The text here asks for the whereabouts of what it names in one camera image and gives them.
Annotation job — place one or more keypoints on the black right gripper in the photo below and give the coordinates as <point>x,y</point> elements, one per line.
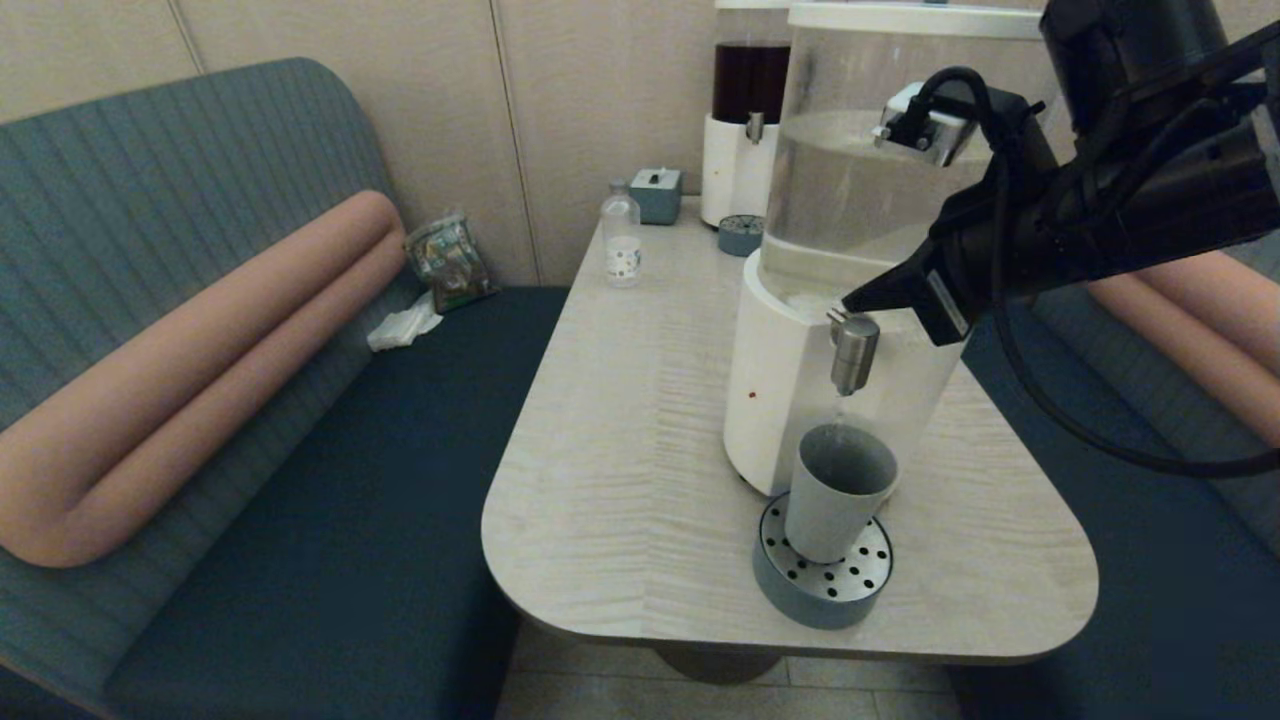
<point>990,250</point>

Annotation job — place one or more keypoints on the large metal dispenser tap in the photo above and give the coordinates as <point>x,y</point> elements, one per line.
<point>853,355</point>

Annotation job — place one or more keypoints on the grey plastic cup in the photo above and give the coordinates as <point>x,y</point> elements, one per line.
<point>835,500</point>

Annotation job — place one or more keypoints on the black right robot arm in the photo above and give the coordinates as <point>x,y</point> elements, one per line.
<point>1160,170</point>

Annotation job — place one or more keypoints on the large clear water dispenser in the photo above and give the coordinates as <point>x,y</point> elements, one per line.
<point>800,400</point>

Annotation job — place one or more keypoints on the small blue perforated drip tray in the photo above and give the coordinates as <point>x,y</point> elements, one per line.
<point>740,238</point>

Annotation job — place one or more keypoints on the small metal dispenser tap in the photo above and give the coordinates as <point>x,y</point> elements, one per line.
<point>754,127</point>

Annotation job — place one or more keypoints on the dark drink dispenser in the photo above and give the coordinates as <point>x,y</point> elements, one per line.
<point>750,80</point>

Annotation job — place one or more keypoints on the blue-grey tissue box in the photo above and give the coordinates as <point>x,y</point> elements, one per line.
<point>655,195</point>

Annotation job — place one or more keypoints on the small clear bottle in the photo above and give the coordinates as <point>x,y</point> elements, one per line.
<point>621,240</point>

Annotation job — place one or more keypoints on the pink bolster cushion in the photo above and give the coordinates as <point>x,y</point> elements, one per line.
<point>1200,320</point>
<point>200,400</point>

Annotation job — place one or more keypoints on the large blue perforated drip tray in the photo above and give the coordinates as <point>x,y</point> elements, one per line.
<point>800,595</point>

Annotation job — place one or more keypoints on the teal upholstered bench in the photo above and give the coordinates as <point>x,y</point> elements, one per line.
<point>1180,600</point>
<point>150,180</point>

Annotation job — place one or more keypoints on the crumpled snack bag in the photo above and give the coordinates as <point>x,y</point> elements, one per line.
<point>450,265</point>

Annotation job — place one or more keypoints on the white crumpled tissue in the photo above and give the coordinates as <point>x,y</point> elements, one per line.
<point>405,325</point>

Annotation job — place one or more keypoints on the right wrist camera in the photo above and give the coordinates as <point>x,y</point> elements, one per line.
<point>925,125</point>

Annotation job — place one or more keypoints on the table pedestal with brass base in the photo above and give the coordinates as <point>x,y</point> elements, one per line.
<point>720,668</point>

